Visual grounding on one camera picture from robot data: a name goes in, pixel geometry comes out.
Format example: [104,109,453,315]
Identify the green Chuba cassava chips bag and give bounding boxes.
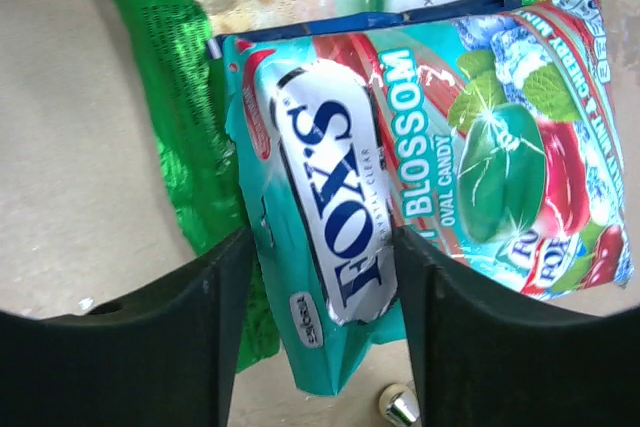
[104,0,601,373]

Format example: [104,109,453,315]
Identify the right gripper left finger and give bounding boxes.
[1,228,254,426]

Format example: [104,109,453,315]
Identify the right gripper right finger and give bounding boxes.
[393,227,639,426]

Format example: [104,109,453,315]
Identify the blue Burts chilli crisps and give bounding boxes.
[205,0,524,61]

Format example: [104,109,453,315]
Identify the teal Fox's candy bag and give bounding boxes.
[221,0,633,396]

